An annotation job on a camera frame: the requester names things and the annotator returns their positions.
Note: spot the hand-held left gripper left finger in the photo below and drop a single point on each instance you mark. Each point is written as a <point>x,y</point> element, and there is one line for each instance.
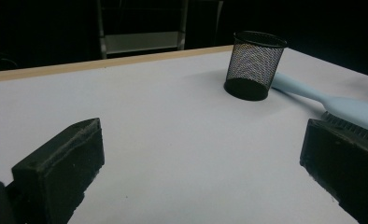
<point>59,169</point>

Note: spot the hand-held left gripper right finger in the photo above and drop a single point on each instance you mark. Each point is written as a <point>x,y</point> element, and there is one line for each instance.
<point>347,161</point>

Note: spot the light blue balloon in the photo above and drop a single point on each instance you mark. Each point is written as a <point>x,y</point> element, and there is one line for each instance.
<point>353,109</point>

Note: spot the black mesh pen holder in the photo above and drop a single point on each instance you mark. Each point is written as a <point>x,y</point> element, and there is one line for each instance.
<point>250,62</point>

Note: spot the white metal stand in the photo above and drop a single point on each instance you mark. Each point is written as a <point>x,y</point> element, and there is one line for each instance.
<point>141,42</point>

